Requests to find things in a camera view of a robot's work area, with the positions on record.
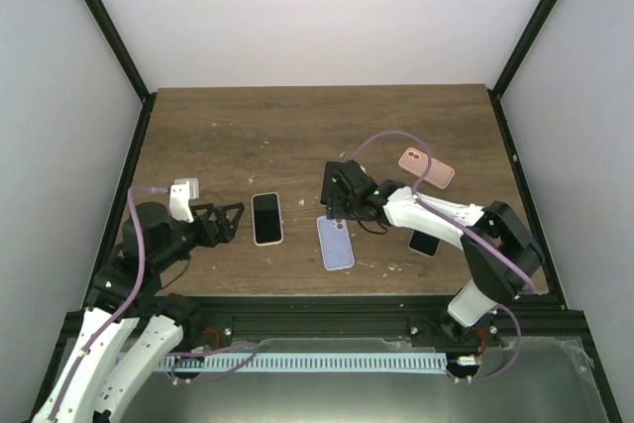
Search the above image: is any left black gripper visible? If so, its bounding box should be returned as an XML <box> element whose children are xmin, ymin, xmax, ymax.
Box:
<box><xmin>155</xmin><ymin>203</ymin><xmax>247</xmax><ymax>272</ymax></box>

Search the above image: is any lavender phone case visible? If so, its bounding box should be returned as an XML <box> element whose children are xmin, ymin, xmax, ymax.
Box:
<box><xmin>316</xmin><ymin>216</ymin><xmax>356</xmax><ymax>271</ymax></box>

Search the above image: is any beige phone case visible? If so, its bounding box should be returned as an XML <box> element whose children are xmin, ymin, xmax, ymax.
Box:
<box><xmin>250</xmin><ymin>191</ymin><xmax>285</xmax><ymax>247</ymax></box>

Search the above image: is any teal-edged black phone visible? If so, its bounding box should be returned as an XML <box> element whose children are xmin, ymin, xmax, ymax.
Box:
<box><xmin>253</xmin><ymin>194</ymin><xmax>282</xmax><ymax>243</ymax></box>

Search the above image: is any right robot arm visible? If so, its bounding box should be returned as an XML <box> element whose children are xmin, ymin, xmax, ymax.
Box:
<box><xmin>320</xmin><ymin>159</ymin><xmax>545</xmax><ymax>347</ymax></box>

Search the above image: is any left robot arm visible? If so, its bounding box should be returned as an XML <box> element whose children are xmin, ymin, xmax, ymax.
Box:
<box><xmin>32</xmin><ymin>202</ymin><xmax>245</xmax><ymax>422</ymax></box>

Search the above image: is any pink phone case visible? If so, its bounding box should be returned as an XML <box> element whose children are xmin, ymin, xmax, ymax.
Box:
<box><xmin>397</xmin><ymin>148</ymin><xmax>455</xmax><ymax>190</ymax></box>

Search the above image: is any metal sheet plate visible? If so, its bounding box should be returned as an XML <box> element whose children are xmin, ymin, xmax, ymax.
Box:
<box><xmin>123</xmin><ymin>338</ymin><xmax>609</xmax><ymax>422</ymax></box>

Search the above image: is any light blue slotted cable duct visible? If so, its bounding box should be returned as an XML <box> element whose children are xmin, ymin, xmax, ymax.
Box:
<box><xmin>175</xmin><ymin>353</ymin><xmax>447</xmax><ymax>373</ymax></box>

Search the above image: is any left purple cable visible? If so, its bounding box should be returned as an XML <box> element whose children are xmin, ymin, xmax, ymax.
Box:
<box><xmin>47</xmin><ymin>183</ymin><xmax>262</xmax><ymax>422</ymax></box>

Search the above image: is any purple cable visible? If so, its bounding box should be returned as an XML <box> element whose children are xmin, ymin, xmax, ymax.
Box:
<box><xmin>47</xmin><ymin>183</ymin><xmax>262</xmax><ymax>422</ymax></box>
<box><xmin>355</xmin><ymin>131</ymin><xmax>541</xmax><ymax>384</ymax></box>

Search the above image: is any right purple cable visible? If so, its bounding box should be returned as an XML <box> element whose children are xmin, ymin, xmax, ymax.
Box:
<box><xmin>355</xmin><ymin>131</ymin><xmax>541</xmax><ymax>384</ymax></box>

